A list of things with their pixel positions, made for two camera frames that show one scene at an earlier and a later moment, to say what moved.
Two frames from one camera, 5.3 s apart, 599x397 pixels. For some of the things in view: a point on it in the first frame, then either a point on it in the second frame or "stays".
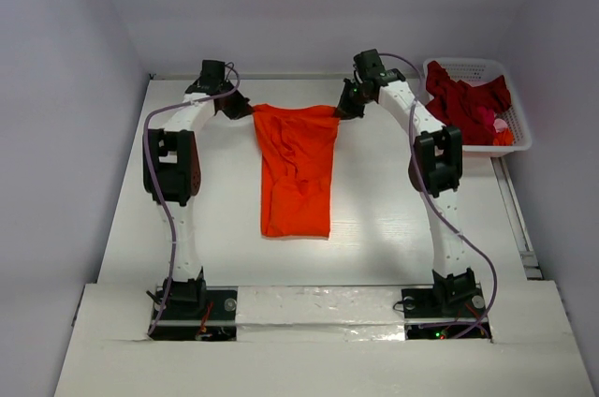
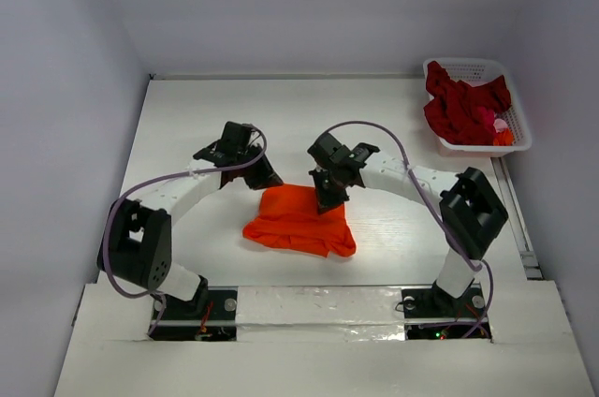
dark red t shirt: [457, 103] stays
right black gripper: [349, 104] to [328, 183]
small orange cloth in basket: [504, 138] stays
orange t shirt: [297, 145] to [290, 217]
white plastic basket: [482, 69] stays
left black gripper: [240, 110] to [266, 178]
